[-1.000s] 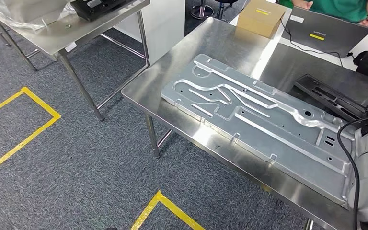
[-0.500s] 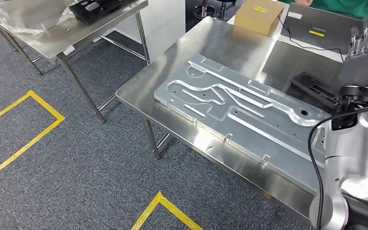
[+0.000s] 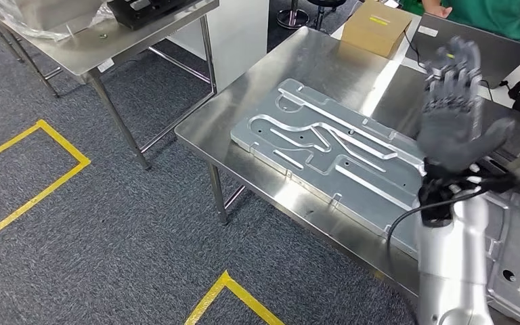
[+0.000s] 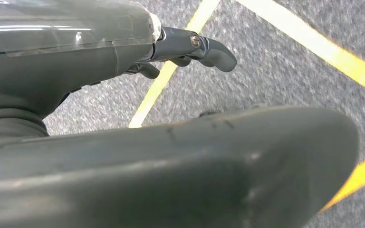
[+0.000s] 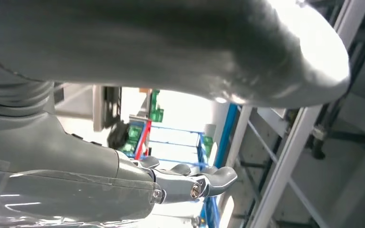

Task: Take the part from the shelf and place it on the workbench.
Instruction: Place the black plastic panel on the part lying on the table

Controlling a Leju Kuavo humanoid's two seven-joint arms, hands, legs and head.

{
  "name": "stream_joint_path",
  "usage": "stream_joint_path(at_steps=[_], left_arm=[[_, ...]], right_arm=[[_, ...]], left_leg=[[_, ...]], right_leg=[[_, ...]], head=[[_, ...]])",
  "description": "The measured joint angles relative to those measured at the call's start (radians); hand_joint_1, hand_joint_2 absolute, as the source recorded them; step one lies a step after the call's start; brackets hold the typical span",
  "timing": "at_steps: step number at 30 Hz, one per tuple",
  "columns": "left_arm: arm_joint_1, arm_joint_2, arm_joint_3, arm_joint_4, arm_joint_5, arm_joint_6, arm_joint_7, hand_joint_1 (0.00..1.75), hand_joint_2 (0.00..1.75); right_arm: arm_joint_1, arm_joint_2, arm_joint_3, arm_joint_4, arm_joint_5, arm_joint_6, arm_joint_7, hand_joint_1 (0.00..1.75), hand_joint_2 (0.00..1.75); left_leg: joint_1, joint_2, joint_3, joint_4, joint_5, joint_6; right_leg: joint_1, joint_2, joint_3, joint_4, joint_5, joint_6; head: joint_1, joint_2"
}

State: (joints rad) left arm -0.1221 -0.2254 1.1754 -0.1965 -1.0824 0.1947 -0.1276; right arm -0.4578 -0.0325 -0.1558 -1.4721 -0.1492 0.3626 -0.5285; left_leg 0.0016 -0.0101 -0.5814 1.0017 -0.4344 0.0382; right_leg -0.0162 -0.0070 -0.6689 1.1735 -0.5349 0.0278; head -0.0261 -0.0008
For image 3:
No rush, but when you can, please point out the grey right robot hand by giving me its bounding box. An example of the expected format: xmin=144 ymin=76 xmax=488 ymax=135
xmin=416 ymin=37 xmax=515 ymax=173

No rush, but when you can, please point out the person's right hand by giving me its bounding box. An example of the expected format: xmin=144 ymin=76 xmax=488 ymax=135
xmin=421 ymin=0 xmax=454 ymax=20

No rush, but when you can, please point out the stainless steel workbench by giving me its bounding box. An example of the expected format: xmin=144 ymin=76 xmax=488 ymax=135
xmin=175 ymin=26 xmax=520 ymax=325

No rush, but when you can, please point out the grey laptop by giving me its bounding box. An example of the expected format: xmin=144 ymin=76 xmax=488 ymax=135
xmin=406 ymin=13 xmax=520 ymax=89

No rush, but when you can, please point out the brown cardboard box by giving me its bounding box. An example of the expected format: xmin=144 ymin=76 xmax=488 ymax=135
xmin=341 ymin=0 xmax=414 ymax=59

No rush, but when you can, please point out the black stool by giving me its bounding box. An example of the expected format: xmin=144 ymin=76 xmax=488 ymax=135
xmin=307 ymin=0 xmax=348 ymax=33

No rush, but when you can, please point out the stamped sheet metal panel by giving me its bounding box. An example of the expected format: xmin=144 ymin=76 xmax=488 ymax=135
xmin=230 ymin=78 xmax=520 ymax=325

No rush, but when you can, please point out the chrome stool base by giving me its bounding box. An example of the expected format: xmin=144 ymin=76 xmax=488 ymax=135
xmin=277 ymin=0 xmax=310 ymax=30

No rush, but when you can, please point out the white cabinet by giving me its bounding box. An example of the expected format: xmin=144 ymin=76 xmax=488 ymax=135
xmin=168 ymin=0 xmax=270 ymax=93

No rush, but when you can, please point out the yellow floor tape square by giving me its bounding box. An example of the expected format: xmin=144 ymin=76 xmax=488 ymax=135
xmin=183 ymin=270 xmax=286 ymax=325
xmin=0 ymin=118 xmax=91 ymax=243

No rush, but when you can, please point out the black device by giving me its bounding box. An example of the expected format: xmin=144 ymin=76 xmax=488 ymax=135
xmin=107 ymin=0 xmax=203 ymax=31

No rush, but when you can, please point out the stainless steel table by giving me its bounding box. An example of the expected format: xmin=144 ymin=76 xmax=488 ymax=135
xmin=0 ymin=0 xmax=221 ymax=171

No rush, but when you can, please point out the clear plastic bag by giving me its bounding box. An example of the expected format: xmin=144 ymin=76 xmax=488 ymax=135
xmin=0 ymin=0 xmax=117 ymax=42

